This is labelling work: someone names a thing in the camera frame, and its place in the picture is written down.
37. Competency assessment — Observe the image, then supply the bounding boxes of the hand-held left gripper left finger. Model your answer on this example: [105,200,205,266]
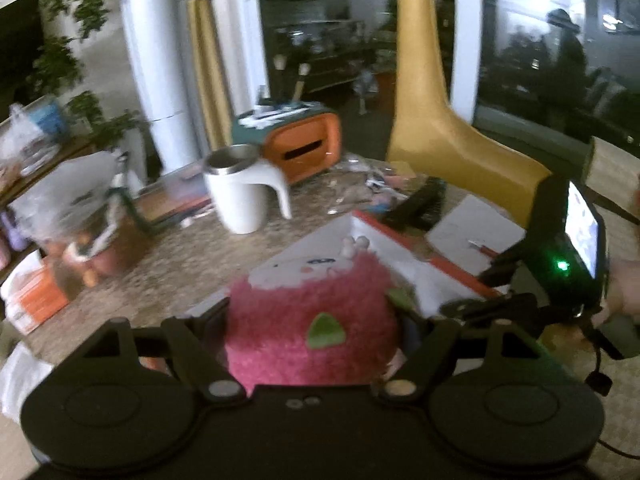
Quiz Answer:
[84,299,247,404]

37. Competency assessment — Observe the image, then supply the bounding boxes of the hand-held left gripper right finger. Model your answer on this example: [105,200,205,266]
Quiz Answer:
[381,309,539,402]

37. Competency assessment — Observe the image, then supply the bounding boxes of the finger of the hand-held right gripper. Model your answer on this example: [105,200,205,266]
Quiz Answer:
[441,293,544,323]
[479,246,532,287]

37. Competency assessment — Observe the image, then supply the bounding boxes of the pink plush bird toy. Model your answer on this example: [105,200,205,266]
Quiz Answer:
[222,235,401,396]

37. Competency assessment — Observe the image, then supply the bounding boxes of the red shoe box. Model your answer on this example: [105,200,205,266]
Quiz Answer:
[135,210,503,376]

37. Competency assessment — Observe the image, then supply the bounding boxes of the person's right hand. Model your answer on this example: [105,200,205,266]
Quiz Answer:
[606,254,640,319]

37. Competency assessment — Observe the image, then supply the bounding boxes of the white notebook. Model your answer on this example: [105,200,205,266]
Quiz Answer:
[425,194,528,278]

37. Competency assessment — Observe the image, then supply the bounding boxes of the long black remote control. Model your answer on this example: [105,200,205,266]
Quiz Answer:
[382,177,448,231]

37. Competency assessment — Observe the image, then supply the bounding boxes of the white mug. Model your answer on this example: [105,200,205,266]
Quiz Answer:
[202,144,293,235]

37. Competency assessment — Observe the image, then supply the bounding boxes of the stack of books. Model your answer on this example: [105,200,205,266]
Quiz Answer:
[135,162,216,226]

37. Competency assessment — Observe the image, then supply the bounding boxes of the yellow giraffe statue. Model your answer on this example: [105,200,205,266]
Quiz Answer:
[385,0,553,231]

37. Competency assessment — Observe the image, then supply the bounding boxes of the orange tissue pack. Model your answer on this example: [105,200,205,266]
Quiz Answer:
[0,250,71,336]

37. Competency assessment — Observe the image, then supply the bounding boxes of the white plastic bag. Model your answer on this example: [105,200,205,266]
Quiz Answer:
[0,342,56,421]

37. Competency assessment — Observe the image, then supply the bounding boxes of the plastic bag of fruit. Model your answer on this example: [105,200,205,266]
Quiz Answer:
[7,150,153,288]

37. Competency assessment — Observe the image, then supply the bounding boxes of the orange and green tissue holder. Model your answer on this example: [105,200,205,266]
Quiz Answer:
[231,101,343,187]

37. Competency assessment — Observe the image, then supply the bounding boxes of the purple kettlebell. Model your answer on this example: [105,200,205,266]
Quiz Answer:
[0,210,28,253]

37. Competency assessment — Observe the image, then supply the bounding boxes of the wooden television cabinet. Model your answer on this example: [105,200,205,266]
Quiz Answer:
[0,130,101,201]

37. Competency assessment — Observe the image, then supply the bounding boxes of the blue packet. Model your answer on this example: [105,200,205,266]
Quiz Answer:
[30,100,68,136]

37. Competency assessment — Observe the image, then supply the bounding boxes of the yellow curtain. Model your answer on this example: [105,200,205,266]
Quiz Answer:
[182,0,233,151]

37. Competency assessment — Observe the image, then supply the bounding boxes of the balcony shelf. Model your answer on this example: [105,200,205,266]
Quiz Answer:
[260,17,401,111]

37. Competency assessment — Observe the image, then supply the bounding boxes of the white standing air conditioner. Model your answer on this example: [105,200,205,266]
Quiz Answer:
[117,0,221,181]

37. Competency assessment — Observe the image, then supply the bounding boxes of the tall potted plant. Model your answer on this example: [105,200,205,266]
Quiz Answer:
[27,0,151,151]

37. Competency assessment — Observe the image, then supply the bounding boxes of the black television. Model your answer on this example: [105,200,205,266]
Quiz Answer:
[0,0,48,106]

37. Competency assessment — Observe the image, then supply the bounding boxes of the black cable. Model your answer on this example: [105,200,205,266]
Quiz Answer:
[585,340,640,461]

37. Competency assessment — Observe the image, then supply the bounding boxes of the clear plastic bag with handles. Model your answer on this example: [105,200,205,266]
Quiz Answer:
[0,102,46,181]

